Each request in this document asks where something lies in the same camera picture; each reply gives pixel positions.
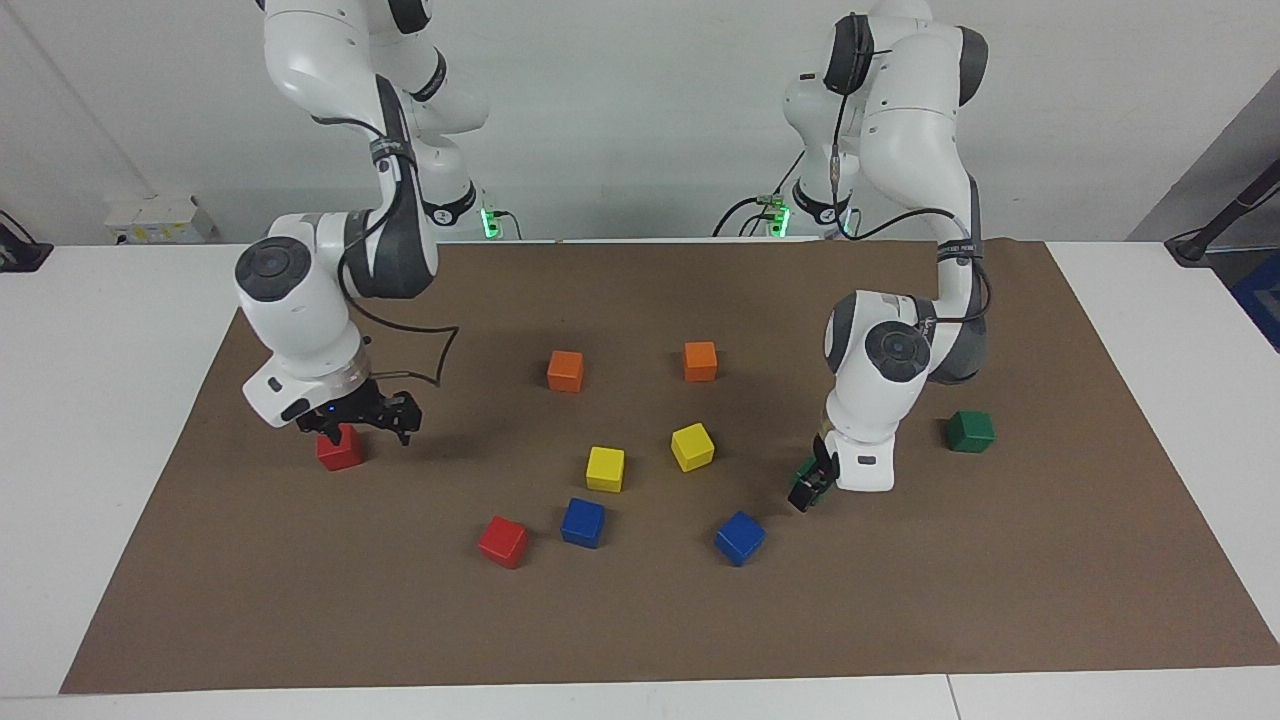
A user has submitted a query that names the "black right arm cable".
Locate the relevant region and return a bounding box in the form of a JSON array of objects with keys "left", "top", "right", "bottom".
[{"left": 310, "top": 115, "right": 461, "bottom": 389}]

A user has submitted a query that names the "black stand pole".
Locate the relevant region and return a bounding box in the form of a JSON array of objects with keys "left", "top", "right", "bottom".
[{"left": 1165, "top": 185, "right": 1280, "bottom": 267}]

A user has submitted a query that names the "white box with yellow labels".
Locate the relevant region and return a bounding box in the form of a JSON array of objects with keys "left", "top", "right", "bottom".
[{"left": 105, "top": 195, "right": 216, "bottom": 246}]

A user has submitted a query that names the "blue bin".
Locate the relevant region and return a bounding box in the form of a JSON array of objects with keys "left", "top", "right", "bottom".
[{"left": 1232, "top": 250, "right": 1280, "bottom": 353}]

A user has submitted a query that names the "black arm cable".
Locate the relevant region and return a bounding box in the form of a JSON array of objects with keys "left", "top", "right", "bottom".
[
  {"left": 310, "top": 115, "right": 461, "bottom": 389},
  {"left": 825, "top": 15, "right": 993, "bottom": 326}
]

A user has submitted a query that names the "blue wooden cube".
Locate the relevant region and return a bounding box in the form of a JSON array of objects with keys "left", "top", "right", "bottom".
[
  {"left": 560, "top": 497, "right": 607, "bottom": 550},
  {"left": 713, "top": 510, "right": 768, "bottom": 568}
]

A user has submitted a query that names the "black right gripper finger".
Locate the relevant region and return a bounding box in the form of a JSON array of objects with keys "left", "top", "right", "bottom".
[
  {"left": 347, "top": 380, "right": 422, "bottom": 448},
  {"left": 297, "top": 405, "right": 352, "bottom": 447}
]

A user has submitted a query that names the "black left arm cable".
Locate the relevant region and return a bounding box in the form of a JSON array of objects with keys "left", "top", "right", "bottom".
[{"left": 825, "top": 15, "right": 993, "bottom": 326}]

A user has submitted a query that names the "red wooden cube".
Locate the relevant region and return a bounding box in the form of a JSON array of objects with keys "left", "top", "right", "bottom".
[
  {"left": 316, "top": 424, "right": 365, "bottom": 472},
  {"left": 477, "top": 515, "right": 529, "bottom": 570}
]

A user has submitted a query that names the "yellow wooden cube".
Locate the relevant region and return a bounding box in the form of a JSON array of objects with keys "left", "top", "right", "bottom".
[
  {"left": 670, "top": 422, "right": 716, "bottom": 473},
  {"left": 585, "top": 446, "right": 627, "bottom": 494}
]

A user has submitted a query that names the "black flat device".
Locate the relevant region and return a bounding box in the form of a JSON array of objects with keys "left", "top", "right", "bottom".
[{"left": 0, "top": 210, "right": 53, "bottom": 273}]

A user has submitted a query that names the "brown paper mat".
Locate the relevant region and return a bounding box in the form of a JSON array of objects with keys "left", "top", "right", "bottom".
[{"left": 58, "top": 238, "right": 1280, "bottom": 696}]

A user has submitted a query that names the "black base cable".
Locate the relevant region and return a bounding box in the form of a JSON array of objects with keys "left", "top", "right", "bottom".
[{"left": 712, "top": 150, "right": 809, "bottom": 238}]

